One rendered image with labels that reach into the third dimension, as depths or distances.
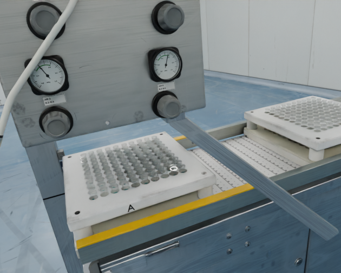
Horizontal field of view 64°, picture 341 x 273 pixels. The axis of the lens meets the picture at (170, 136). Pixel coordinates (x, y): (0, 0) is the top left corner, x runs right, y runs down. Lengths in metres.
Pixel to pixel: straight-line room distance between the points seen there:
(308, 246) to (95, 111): 0.66
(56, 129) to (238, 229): 0.38
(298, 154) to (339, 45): 3.55
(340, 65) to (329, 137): 3.56
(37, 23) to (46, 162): 0.44
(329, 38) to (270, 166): 3.65
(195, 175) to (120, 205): 0.14
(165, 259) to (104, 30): 0.37
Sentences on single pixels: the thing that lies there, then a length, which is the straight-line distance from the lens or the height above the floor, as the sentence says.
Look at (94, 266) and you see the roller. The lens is 0.48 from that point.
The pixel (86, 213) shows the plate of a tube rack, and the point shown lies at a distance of 0.44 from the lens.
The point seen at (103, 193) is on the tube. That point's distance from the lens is 0.46.
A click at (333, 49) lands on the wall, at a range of 4.20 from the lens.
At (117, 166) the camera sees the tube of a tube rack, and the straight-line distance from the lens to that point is 0.52.
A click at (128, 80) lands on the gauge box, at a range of 0.32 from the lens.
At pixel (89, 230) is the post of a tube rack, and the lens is 0.45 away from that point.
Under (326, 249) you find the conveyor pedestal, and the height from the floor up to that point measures 0.55.
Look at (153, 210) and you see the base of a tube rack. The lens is 0.48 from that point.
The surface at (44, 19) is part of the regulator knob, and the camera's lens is 0.28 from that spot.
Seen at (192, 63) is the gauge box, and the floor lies 1.10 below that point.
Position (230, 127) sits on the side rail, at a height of 0.87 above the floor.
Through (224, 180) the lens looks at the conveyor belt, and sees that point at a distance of 0.59.
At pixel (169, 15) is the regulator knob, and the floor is 1.16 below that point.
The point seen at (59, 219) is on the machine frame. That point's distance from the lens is 0.76.
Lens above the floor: 1.15
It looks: 23 degrees down
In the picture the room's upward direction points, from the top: 6 degrees counter-clockwise
